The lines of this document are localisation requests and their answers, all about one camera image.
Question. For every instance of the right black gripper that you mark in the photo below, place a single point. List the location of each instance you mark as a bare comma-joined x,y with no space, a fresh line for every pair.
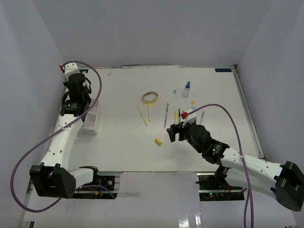
178,128

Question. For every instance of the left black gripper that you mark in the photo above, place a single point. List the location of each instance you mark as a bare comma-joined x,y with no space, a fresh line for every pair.
66,84

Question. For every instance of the grey silver pen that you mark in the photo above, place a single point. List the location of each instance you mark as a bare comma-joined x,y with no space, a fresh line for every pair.
165,118

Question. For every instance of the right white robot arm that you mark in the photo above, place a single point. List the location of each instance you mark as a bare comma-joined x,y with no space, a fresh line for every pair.
283,182

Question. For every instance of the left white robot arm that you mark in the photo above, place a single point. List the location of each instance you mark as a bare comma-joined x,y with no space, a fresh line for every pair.
52,178

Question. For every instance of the small yellow cylinder eraser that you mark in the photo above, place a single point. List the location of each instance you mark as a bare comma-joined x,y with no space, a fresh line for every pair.
158,141

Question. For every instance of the yellow glue stick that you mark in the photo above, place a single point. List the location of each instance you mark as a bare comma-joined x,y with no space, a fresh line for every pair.
176,117

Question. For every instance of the white pen yellow cap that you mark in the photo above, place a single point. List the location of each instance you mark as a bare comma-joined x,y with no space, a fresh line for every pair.
149,112

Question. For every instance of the pale yellow pen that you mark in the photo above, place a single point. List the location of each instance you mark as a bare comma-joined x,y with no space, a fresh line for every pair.
141,114

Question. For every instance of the white pen teal cap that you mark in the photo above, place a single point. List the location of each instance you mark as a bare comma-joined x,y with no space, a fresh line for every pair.
171,97

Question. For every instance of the clear spray bottle blue cap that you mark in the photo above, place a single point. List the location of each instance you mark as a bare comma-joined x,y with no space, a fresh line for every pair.
186,90

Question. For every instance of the white compartment organizer box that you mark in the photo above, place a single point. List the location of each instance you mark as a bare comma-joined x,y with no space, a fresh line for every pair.
92,120

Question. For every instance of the yellow tape roll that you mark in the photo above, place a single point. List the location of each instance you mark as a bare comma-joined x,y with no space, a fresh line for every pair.
150,97

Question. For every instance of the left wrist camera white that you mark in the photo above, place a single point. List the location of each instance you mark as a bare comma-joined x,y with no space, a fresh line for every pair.
69,69

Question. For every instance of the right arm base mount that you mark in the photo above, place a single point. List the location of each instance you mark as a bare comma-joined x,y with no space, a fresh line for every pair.
212,189

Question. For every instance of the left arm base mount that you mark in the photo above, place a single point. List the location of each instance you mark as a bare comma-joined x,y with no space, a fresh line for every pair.
103,187

